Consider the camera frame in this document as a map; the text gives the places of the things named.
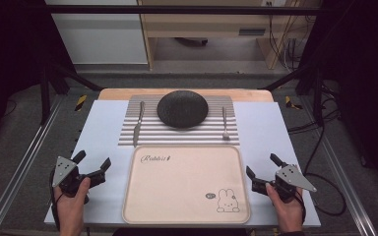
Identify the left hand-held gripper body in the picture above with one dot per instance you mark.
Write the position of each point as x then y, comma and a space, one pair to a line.
68, 182

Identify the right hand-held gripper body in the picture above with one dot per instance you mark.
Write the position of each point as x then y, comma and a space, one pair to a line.
288, 183

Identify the silver knife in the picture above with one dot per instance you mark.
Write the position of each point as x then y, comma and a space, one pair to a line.
137, 130

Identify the silver fork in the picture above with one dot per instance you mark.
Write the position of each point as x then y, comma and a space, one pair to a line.
225, 134

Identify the beige tray with rabbit print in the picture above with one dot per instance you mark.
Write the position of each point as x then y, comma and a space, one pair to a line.
183, 193

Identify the black textured plate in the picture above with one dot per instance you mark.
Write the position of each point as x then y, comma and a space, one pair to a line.
182, 109

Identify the person's left hand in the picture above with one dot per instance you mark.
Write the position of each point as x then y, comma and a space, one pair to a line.
69, 209

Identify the person's right hand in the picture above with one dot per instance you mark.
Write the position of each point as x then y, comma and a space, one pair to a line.
288, 213

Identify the yellow black floor tape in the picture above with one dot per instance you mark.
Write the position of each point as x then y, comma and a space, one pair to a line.
290, 103
80, 103

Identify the wooden table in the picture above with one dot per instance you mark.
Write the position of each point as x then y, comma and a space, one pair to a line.
118, 94

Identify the striped grey placemat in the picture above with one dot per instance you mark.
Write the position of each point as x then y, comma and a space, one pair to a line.
190, 135

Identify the person's dark clothing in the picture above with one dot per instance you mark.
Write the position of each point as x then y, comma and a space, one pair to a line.
177, 232

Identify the black curtain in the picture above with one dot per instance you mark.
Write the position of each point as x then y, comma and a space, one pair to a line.
364, 82
10, 49

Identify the white cabinet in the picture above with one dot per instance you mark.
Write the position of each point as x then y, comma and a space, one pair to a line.
101, 36

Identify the grey desk label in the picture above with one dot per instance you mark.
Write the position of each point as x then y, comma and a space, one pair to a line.
252, 31

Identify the dark chair base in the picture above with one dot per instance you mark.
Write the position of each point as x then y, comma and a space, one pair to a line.
190, 41

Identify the light wooden desk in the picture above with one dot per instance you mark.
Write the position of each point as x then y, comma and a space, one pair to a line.
210, 23

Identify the aluminium floor rail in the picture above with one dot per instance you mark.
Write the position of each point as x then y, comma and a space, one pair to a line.
23, 164
341, 170

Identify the black frame strut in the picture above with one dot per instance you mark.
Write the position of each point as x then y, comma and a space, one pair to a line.
295, 77
75, 78

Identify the black horizontal frame bar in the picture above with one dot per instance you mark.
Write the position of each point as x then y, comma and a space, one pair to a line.
177, 9

